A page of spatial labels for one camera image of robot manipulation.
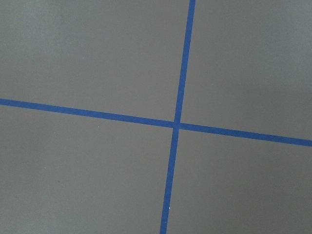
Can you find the brown paper table mat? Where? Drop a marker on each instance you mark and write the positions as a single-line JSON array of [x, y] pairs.
[[155, 116]]

